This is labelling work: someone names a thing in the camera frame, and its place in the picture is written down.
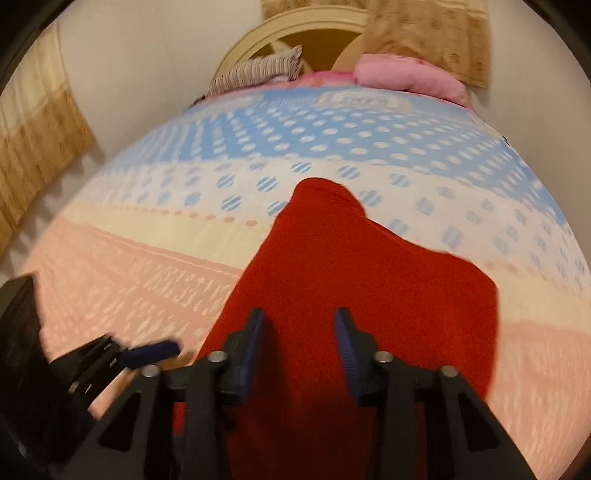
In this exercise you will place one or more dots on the cream wooden headboard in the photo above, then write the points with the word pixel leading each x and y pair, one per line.
pixel 249 39

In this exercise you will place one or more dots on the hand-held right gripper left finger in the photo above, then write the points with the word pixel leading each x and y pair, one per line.
pixel 249 350

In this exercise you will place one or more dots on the beige patterned curtain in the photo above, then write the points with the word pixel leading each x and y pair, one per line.
pixel 32 138
pixel 429 37

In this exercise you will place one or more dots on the grey striped pillow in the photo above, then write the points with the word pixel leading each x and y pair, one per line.
pixel 254 71

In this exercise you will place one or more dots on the pink pillow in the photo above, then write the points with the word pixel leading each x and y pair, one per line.
pixel 401 74

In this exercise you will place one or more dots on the red knitted sweater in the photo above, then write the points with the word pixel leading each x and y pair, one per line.
pixel 346 258

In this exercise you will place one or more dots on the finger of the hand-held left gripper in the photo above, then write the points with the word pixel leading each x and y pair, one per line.
pixel 152 353

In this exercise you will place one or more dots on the polka dot printed blanket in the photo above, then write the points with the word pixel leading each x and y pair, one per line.
pixel 161 194

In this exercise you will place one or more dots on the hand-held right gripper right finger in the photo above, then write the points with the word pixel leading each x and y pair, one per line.
pixel 346 350

